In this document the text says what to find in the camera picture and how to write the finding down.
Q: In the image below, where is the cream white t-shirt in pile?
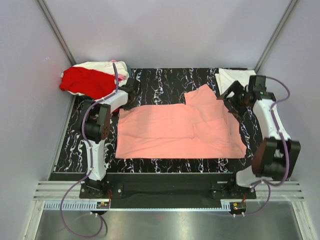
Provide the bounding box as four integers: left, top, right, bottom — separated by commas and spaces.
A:
68, 61, 130, 96

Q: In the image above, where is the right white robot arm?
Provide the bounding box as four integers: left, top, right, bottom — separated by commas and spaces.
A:
218, 75, 301, 199

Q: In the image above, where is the red t-shirt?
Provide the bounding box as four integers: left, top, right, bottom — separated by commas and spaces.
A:
59, 66, 116, 100

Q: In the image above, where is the salmon pink t-shirt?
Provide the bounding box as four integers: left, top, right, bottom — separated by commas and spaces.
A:
115, 84, 247, 159

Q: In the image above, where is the folded white t-shirt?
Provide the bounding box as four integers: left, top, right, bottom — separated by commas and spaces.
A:
214, 68, 256, 95

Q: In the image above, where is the small circuit board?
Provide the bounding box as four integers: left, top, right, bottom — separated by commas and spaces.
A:
231, 202, 247, 210
96, 201, 110, 209

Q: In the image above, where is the right small circuit board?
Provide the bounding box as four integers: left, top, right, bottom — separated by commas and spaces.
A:
231, 202, 247, 210

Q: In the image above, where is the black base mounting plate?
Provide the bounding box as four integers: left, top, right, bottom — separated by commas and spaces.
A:
79, 173, 257, 211

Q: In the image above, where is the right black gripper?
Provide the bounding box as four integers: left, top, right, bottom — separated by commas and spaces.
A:
216, 81, 249, 118

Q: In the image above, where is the left small circuit board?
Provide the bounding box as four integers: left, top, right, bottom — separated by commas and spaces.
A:
96, 201, 110, 209

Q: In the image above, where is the aluminium rail frame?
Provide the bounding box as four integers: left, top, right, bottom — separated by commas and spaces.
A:
24, 181, 319, 240

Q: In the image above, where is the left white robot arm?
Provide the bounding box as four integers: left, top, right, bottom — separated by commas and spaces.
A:
78, 77, 141, 198

